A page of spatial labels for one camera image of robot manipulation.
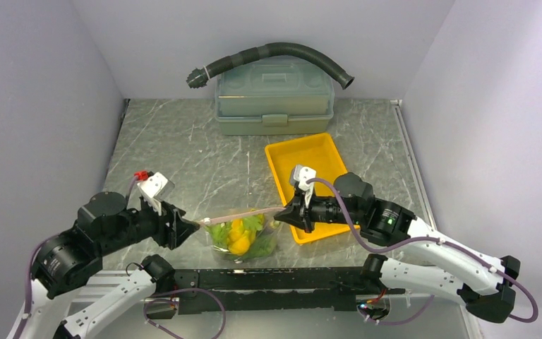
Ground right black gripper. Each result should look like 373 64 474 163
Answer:
275 187 363 233

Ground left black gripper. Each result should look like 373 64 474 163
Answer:
100 194 200 254

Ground clear zip top bag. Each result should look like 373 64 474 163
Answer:
197 206 287 263

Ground yellow toy bananas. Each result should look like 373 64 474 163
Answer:
227 215 265 256

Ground yellow plastic tray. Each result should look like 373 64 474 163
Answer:
265 133 350 245

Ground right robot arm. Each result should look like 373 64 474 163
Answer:
275 168 520 323

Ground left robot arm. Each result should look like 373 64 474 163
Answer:
8 191 200 338

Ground grey plastic storage box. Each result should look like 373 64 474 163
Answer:
215 57 335 136

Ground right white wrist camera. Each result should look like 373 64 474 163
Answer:
290 165 317 207

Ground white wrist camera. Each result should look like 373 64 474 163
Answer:
290 165 317 207
135 171 175 216

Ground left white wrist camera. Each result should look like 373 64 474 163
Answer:
135 171 175 216

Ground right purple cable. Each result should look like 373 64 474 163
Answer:
306 177 539 327

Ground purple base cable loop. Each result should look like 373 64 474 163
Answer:
143 285 227 339

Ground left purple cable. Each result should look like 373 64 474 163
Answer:
11 177 148 339

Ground black corrugated hose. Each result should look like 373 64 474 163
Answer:
186 42 355 90

